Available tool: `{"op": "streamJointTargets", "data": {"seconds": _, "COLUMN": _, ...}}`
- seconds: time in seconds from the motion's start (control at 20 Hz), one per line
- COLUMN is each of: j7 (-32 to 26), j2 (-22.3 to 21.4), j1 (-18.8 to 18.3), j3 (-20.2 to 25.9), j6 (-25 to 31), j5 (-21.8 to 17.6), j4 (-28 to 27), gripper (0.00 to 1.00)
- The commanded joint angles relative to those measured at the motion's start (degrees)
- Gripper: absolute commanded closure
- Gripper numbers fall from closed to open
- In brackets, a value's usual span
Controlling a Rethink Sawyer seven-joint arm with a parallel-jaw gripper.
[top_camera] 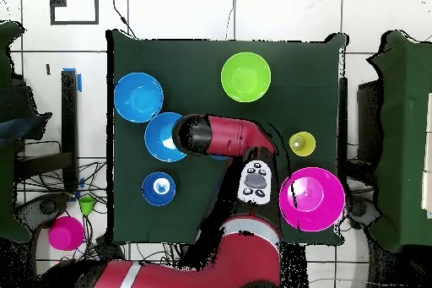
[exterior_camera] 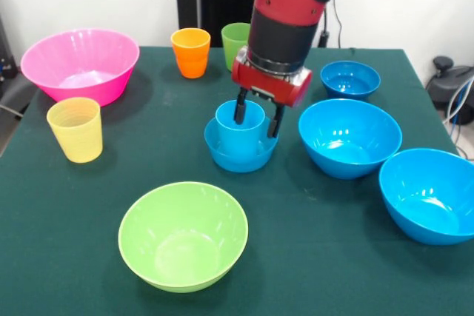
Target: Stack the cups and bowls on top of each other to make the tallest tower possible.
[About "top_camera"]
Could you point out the large blue bowl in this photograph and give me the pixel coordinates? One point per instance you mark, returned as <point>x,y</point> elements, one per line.
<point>157,139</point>
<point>138,97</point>

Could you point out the lime green bowl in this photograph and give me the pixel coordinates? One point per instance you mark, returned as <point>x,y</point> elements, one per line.
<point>245,77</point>

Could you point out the small dark blue bowl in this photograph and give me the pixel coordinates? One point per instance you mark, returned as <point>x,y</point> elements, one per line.
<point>150,190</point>

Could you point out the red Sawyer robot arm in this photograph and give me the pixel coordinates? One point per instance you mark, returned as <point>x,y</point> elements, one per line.
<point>233,136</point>

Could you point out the dark green table cloth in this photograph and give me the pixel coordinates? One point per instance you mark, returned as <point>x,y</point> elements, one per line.
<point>189,65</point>

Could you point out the yellow ribbed cup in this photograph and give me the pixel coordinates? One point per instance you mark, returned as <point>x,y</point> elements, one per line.
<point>305,146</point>

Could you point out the large pink bowl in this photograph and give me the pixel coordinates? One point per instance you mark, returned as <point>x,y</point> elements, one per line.
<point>315,199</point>

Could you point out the small green cup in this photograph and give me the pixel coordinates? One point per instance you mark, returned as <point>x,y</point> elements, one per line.
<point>86,204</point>

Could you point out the blue tape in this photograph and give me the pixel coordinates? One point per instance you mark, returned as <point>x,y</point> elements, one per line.
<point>79,83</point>

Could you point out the black power adapter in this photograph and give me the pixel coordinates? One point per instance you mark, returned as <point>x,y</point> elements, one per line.
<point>108,249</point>

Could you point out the black box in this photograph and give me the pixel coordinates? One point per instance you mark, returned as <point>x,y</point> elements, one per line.
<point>369,122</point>

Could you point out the black equipment base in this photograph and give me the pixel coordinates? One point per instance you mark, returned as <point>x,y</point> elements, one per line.
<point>44,207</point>
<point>361,208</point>

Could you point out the pink cup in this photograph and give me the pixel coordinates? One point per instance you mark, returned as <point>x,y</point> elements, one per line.
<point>65,233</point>

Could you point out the green cloth covered table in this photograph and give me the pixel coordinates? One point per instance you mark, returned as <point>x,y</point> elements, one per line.
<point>401,132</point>
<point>6,48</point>

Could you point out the dark blue fabric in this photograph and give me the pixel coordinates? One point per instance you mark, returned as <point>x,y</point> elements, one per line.
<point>20,129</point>

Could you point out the black post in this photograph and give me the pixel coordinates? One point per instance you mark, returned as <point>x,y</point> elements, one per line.
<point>343,126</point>

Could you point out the black stand frame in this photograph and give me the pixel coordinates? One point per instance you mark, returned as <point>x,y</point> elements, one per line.
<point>69,126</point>

